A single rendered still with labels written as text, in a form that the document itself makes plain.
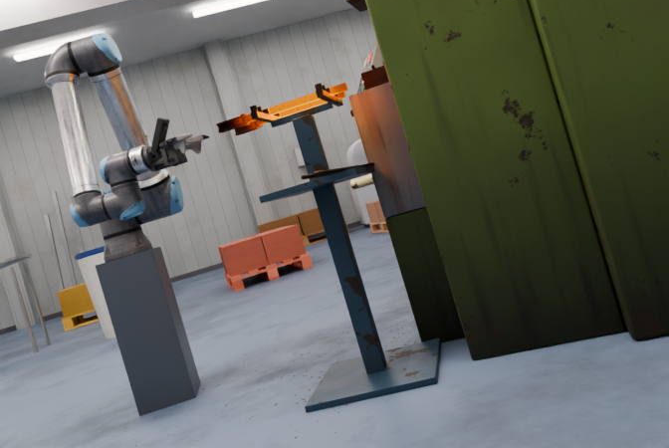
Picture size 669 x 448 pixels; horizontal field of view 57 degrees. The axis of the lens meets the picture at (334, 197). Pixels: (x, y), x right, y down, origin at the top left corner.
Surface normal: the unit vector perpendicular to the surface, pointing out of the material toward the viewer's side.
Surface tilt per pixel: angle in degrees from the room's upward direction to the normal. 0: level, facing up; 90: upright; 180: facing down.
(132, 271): 90
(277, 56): 90
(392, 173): 90
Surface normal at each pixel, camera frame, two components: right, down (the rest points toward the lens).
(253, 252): 0.23, -0.07
